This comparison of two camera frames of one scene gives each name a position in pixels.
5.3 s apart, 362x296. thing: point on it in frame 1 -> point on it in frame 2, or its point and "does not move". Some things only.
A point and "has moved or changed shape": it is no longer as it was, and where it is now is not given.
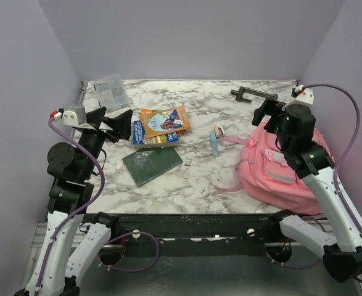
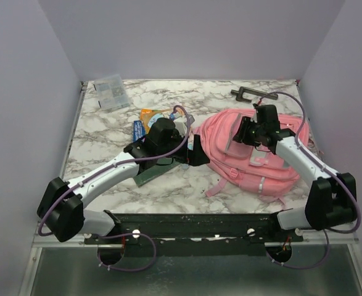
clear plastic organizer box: [111, 92] does not move
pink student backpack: [265, 176] has moved or changed shape
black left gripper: [122, 124] -> [196, 156]
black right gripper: [272, 106] -> [242, 134]
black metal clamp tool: [243, 90] does not move
